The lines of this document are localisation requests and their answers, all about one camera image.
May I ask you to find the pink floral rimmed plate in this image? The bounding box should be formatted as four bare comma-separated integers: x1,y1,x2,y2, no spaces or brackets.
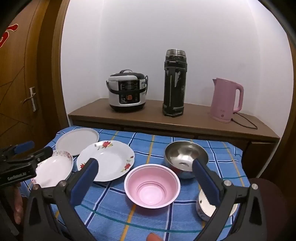
31,150,74,188

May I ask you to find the white enamel bowl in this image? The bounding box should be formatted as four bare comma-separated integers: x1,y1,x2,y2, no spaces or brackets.
196,188,239,222

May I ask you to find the red flower white plate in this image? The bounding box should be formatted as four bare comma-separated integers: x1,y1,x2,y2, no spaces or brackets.
76,140,135,182

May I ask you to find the pink plastic bowl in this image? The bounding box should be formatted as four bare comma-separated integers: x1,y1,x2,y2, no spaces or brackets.
124,164,181,209

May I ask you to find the stainless steel bowl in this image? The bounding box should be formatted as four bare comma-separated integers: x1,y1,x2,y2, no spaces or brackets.
164,141,209,179

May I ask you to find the person's left hand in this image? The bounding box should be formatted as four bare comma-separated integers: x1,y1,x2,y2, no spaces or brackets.
13,183,23,225

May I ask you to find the person's right hand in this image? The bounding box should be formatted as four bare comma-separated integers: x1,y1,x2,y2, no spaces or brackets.
146,233,163,241

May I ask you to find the dark red stool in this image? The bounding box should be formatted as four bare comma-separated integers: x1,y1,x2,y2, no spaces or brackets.
249,178,295,240

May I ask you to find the brown wooden door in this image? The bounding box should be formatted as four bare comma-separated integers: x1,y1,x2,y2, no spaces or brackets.
1,1,61,149

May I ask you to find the brown wooden cabinet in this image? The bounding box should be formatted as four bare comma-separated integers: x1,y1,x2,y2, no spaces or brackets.
68,98,280,178

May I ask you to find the blue plaid tablecloth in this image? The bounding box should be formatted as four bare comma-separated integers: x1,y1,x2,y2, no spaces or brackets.
19,126,251,241

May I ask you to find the silver black rice cooker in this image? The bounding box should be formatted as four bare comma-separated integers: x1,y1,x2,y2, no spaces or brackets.
106,70,149,113

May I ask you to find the red door decoration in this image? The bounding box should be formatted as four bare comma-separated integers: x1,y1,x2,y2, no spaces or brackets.
0,24,19,48

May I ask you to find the pink electric kettle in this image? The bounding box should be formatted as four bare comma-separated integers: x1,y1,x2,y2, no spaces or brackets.
210,78,244,123

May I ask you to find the black thermos flask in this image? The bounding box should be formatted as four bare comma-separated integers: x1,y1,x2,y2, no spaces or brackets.
163,49,187,118

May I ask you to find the silver door handle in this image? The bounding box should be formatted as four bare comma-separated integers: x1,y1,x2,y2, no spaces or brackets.
23,87,38,112

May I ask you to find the black kettle power cord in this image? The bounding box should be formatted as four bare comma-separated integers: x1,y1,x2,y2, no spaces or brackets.
231,112,258,130

